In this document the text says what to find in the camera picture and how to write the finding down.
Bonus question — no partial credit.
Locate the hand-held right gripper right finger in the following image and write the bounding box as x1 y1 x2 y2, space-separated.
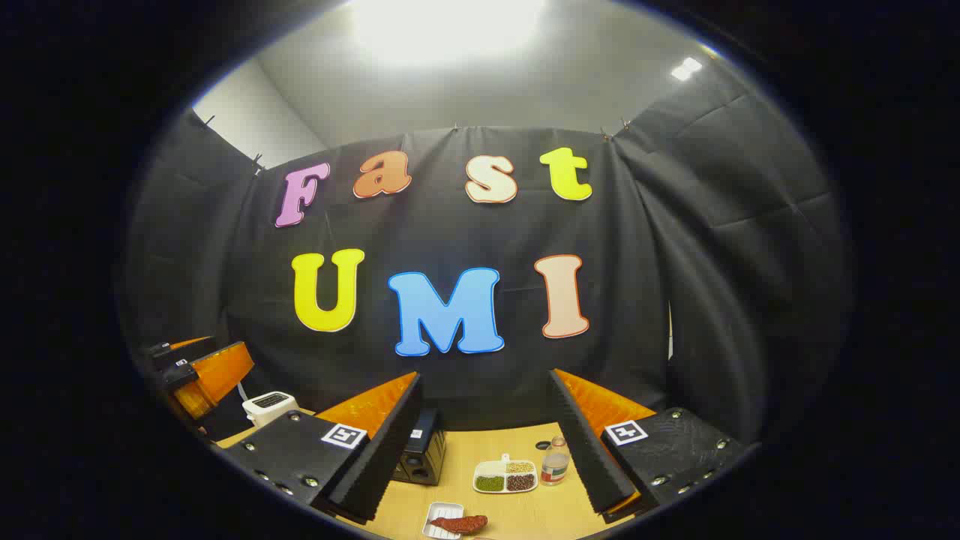
550 368 755 524

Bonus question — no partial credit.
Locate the white rectangular tray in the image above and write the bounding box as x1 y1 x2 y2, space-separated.
422 501 465 540

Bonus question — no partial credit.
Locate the black electric oven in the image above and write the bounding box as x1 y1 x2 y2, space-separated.
391 409 448 486

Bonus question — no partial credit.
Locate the white toaster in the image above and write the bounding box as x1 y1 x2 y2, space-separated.
241 391 301 428

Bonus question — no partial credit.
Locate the clear plastic water bottle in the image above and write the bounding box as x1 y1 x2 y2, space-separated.
541 436 572 487

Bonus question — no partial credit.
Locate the black backdrop cloth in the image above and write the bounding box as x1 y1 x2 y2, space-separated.
120 67 856 451

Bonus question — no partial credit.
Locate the large ceiling light panel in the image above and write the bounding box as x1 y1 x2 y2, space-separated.
349 0 548 68

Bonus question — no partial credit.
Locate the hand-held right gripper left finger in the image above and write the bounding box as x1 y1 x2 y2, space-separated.
223 373 423 524

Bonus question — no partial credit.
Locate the white divided plate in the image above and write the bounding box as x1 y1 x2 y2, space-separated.
472 453 539 495

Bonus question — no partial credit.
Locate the red braised meat piece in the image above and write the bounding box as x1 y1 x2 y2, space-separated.
429 514 489 536

